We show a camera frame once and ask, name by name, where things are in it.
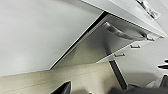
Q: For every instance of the white drawer stack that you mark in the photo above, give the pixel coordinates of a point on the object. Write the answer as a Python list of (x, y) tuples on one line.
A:
[(140, 50)]

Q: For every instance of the stainless steel dishwasher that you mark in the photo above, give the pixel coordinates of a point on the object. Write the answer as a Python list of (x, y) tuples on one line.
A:
[(100, 41)]

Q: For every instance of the white two-door sink cabinet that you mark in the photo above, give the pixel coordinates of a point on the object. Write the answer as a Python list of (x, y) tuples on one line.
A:
[(36, 33)]

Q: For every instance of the grey bin black lid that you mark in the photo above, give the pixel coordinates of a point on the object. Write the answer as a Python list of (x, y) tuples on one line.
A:
[(140, 89)]

